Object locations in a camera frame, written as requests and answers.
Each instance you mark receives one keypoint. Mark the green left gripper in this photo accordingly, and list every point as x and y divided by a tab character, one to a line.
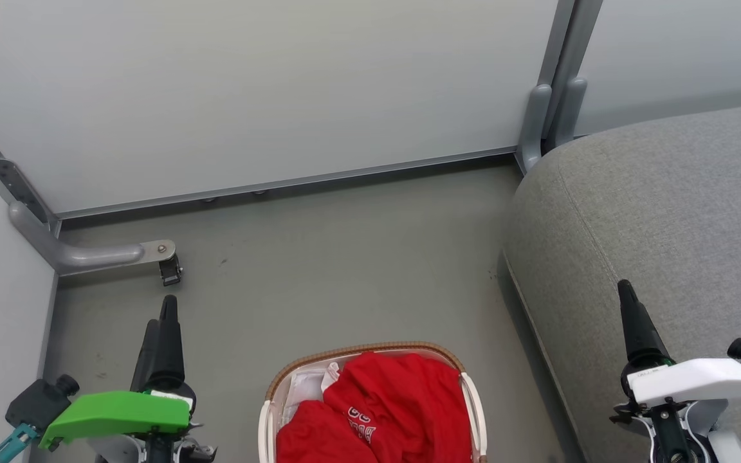
113	415

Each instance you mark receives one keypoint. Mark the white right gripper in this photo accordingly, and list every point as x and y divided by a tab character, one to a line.
698	379

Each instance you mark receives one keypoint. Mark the red garment white hem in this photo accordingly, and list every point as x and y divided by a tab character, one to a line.
409	399

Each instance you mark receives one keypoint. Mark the grey fabric sofa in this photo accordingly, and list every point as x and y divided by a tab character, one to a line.
653	212

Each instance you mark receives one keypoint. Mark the white cloth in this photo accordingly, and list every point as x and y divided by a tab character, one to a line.
306	392

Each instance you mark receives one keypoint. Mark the black caster wheel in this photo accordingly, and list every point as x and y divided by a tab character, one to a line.
170	270

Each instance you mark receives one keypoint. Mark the grey curved partition foot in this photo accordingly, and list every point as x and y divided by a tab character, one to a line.
81	254

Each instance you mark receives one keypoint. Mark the white laundry basket brown rim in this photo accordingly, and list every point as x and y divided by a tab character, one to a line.
271	411

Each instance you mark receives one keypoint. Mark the grey partition foot leg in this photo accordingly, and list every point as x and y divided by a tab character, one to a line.
567	112
533	125

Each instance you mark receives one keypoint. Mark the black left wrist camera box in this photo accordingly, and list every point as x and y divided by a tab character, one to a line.
39	402

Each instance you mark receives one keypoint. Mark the aluminium partition bottom rail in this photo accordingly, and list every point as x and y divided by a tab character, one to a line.
280	183

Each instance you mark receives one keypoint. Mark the dark metal partition bracket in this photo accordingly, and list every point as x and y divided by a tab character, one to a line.
20	186

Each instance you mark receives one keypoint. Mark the grey partition frame post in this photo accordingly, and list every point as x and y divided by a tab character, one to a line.
570	38

